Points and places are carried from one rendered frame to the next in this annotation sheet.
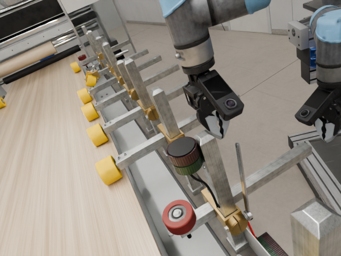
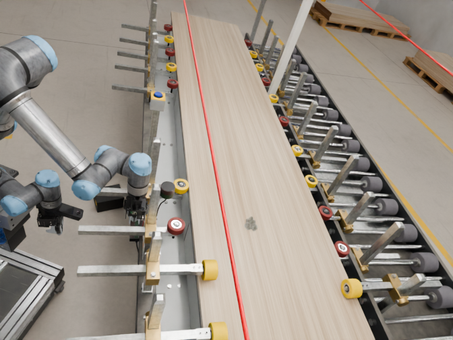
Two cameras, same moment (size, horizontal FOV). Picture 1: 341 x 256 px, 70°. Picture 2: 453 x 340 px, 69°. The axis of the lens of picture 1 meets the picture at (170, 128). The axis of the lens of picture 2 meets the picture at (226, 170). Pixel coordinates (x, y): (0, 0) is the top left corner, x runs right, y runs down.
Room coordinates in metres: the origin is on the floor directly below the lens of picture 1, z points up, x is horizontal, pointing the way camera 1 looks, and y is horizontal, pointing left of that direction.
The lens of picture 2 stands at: (1.32, 0.02, 2.14)
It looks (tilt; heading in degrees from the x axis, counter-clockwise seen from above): 42 degrees down; 169
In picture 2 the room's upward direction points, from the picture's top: 20 degrees clockwise
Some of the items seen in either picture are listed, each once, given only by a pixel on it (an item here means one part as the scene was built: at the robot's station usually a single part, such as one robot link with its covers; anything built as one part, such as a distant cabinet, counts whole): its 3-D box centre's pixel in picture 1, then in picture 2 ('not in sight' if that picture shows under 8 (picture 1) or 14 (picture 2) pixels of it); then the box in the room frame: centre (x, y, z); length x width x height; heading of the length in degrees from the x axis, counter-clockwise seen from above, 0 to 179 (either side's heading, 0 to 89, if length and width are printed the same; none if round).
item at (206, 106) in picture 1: (202, 84); (136, 201); (0.50, -0.11, 1.15); 0.09 x 0.08 x 0.12; 11
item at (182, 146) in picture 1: (196, 182); (164, 202); (0.36, -0.01, 1.01); 0.06 x 0.06 x 0.22; 11
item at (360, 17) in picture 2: not in sight; (363, 17); (-7.22, 3.61, 0.23); 2.42 x 0.76 x 0.17; 109
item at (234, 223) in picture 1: (222, 209); (151, 228); (0.39, -0.04, 0.85); 0.14 x 0.06 x 0.05; 11
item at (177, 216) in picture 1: (183, 224); (174, 230); (0.39, 0.07, 0.85); 0.08 x 0.08 x 0.11
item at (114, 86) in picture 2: not in sight; (143, 90); (-0.80, -0.34, 0.80); 0.44 x 0.03 x 0.04; 101
